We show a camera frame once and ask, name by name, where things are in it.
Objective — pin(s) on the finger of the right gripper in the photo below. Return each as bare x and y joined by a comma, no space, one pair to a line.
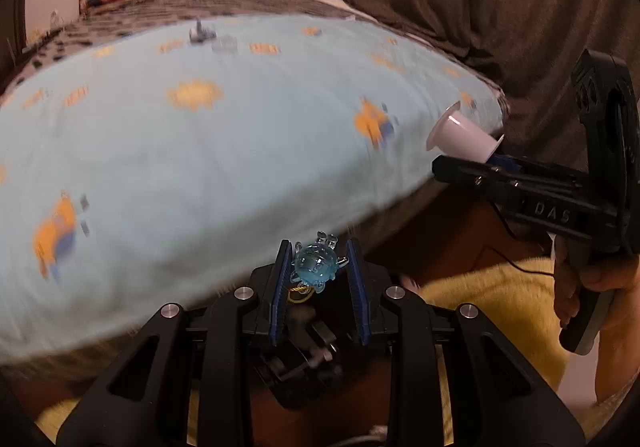
501,175

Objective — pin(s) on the grey black striped blanket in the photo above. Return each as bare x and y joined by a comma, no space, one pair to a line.
100,28

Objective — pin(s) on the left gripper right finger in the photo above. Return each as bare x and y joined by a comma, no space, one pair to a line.
497,397

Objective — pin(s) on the light blue cartoon sheet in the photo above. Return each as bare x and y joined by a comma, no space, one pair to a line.
158,169

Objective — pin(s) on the white plastic spool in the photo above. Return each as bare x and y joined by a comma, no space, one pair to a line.
459,137

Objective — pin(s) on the brown curtain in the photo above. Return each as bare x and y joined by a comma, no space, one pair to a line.
529,48

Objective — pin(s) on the clear blue turtle toy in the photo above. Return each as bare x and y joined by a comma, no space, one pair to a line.
314,265

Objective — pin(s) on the person's right hand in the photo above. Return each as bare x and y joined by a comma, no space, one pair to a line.
620,276

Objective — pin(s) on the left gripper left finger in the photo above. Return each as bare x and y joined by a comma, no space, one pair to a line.
143,397

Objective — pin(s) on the small purple toy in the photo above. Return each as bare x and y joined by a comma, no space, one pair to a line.
201,33

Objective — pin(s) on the yellow fluffy rug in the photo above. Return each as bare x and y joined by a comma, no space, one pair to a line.
439,356

